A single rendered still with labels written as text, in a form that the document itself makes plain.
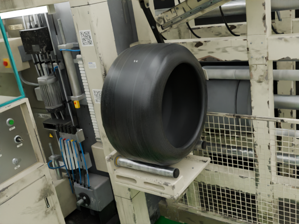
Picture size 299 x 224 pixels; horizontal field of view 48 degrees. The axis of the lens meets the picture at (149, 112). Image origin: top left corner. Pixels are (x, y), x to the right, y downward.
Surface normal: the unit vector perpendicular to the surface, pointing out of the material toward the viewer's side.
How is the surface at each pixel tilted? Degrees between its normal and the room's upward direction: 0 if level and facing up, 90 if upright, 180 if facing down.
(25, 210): 90
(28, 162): 90
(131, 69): 39
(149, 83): 61
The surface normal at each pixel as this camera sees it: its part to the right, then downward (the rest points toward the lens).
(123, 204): -0.56, 0.37
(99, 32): 0.81, 0.07
